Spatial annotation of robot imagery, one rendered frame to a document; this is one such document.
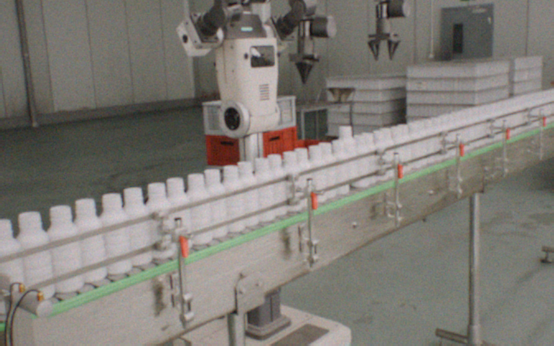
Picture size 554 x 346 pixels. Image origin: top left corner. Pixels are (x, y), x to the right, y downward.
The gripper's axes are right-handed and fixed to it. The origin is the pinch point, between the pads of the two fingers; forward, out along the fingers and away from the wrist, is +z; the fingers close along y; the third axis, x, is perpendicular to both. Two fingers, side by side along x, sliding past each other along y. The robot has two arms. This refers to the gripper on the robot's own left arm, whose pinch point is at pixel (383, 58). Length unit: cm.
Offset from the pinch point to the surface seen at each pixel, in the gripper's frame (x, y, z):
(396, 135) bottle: 19.4, -16.2, 26.0
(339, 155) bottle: 55, -17, 27
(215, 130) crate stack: -84, 186, 47
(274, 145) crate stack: -117, 161, 61
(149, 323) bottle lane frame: 131, -20, 51
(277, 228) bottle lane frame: 89, -20, 41
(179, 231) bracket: 126, -26, 31
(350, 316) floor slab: -54, 57, 140
